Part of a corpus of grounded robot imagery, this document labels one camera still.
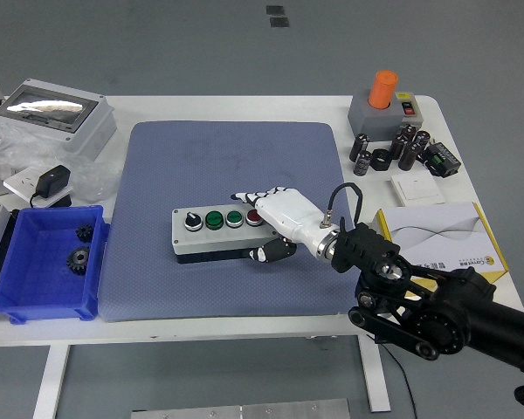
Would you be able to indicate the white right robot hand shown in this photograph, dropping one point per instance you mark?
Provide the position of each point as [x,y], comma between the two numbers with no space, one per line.
[288,211]

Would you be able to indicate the grey four-button control box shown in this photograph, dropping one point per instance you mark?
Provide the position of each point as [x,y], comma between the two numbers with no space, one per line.
[209,242]

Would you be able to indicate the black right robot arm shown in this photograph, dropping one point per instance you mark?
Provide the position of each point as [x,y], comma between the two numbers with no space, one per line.
[441,323]

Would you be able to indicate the black cylindrical capacitor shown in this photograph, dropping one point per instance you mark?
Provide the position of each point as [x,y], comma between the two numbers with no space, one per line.
[422,140]
[409,156]
[408,132]
[398,146]
[363,163]
[359,147]

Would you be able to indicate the grey-blue table mat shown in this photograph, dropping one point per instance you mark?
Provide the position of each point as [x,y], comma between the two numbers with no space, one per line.
[170,288]

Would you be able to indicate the orange cylinder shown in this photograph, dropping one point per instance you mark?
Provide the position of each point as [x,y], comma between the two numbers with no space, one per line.
[382,89]

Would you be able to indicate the white and yellow carton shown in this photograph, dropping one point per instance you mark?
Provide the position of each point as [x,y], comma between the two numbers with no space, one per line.
[445,231]

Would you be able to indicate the black module with green terminal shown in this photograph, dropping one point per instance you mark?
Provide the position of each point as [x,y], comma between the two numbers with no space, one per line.
[443,159]

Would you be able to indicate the dark floor plate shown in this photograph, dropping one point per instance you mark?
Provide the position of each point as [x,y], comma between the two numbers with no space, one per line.
[275,10]
[279,22]

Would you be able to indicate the white table leg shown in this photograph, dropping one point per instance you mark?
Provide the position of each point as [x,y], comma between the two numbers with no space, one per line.
[50,384]
[377,384]

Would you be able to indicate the clear plastic bag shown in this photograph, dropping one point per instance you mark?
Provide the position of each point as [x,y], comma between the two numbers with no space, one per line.
[91,174]

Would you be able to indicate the grey metal plate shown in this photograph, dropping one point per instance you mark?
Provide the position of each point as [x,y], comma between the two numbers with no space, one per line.
[244,410]

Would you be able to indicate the small black gear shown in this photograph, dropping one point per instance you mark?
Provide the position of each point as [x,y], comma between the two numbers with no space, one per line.
[84,233]

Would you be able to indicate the large black gear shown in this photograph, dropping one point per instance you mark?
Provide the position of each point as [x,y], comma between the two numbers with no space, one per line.
[78,260]

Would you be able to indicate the black power adapter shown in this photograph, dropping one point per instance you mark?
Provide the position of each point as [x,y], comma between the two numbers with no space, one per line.
[53,180]

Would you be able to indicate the blue plastic bin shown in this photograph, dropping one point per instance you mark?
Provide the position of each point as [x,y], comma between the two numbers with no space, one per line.
[35,283]

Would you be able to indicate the white socket plate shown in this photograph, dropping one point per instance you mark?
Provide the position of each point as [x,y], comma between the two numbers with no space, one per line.
[22,181]

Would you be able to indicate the grey switch box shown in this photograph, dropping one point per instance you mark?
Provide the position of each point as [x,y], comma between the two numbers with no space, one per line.
[371,122]

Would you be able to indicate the white wall switch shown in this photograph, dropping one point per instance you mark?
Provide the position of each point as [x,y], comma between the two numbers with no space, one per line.
[417,188]

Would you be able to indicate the grey enclosure with clear window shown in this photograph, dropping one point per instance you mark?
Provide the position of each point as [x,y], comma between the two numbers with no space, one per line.
[87,135]

